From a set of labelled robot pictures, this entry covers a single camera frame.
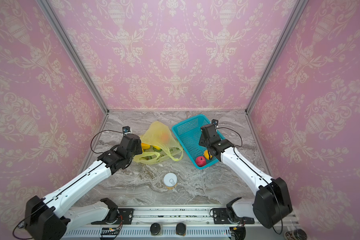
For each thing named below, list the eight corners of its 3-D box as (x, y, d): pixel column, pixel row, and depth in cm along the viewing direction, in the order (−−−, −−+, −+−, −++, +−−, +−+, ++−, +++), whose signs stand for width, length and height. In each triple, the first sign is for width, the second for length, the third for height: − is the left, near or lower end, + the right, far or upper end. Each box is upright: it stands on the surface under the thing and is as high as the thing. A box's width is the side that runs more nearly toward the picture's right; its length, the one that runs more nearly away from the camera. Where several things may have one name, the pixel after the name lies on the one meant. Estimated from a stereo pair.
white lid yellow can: (163, 189, 85) (162, 186, 80) (164, 176, 89) (163, 172, 85) (177, 189, 85) (176, 186, 80) (177, 176, 89) (177, 172, 85)
